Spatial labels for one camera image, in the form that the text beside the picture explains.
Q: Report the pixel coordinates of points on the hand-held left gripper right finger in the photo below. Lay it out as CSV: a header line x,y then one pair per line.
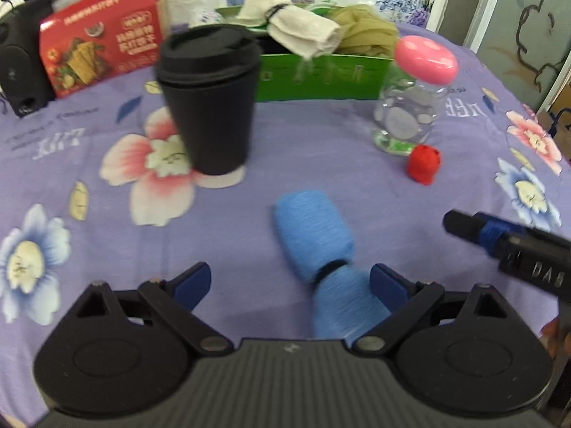
x,y
386,283

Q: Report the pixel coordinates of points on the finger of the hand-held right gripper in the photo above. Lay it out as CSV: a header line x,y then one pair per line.
x,y
468,227

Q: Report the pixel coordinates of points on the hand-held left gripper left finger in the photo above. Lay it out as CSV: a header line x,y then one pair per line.
x,y
194,281

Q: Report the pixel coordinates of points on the blue towel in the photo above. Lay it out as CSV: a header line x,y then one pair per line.
x,y
316,236

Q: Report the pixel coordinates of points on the green cardboard box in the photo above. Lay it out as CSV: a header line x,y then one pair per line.
x,y
321,78

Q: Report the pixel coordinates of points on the white towel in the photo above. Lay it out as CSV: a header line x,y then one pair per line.
x,y
299,26

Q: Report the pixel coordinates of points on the person's right hand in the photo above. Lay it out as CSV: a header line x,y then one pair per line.
x,y
557,336

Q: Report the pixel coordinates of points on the red knitted piece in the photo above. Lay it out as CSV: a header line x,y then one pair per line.
x,y
423,164

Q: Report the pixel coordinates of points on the clear bottle with pink cap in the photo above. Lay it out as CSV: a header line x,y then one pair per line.
x,y
410,98

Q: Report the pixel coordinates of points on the purple floral bedsheet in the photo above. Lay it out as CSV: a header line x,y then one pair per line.
x,y
312,151

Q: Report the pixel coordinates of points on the black lidded cup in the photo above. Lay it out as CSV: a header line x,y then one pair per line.
x,y
209,98

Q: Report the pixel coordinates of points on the glass door with cartoon drawing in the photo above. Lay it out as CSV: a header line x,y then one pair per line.
x,y
531,31

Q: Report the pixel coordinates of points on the olive green cloth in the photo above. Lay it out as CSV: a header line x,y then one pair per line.
x,y
368,31

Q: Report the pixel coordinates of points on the red printed carton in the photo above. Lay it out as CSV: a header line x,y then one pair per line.
x,y
93,40

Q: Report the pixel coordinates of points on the black portable speaker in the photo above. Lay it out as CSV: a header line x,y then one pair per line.
x,y
22,62

